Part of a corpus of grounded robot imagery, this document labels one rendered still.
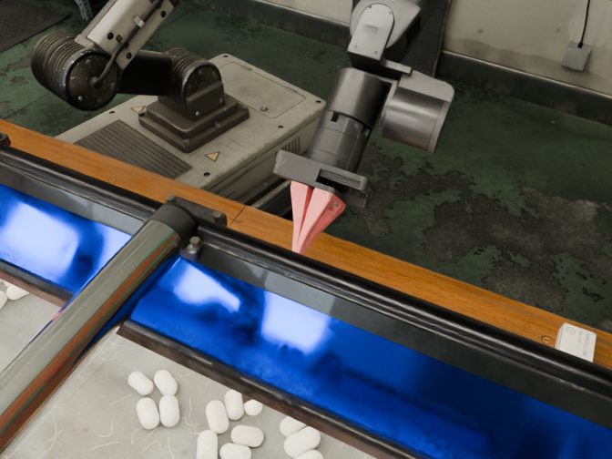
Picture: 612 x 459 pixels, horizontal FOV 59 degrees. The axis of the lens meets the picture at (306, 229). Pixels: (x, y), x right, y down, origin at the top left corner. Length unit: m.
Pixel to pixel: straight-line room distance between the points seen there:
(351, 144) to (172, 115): 0.89
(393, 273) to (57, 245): 0.46
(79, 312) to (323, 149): 0.38
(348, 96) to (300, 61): 2.11
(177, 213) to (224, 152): 1.09
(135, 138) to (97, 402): 0.89
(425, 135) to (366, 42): 0.11
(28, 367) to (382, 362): 0.14
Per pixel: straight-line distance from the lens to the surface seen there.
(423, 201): 1.94
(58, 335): 0.23
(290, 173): 0.56
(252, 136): 1.40
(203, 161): 1.33
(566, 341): 0.67
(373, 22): 0.59
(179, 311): 0.28
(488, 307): 0.69
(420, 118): 0.56
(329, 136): 0.57
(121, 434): 0.64
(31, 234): 0.34
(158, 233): 0.25
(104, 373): 0.68
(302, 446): 0.58
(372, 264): 0.70
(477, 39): 2.53
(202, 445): 0.59
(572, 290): 1.82
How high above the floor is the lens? 1.30
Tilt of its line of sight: 46 degrees down
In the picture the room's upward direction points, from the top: straight up
